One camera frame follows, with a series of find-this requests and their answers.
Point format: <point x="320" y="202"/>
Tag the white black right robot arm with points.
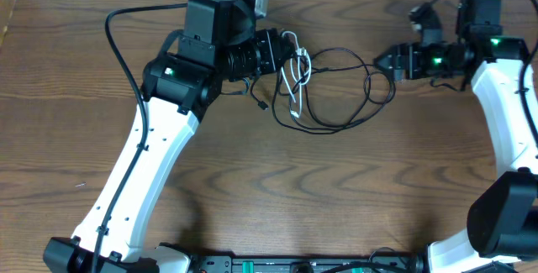
<point x="502" y="223"/>

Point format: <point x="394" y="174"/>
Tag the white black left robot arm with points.
<point x="218" y="42"/>

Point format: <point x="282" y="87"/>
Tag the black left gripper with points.
<point x="275" y="50"/>

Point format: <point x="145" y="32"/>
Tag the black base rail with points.
<point x="236" y="264"/>

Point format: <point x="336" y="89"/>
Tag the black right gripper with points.
<point x="408" y="50"/>

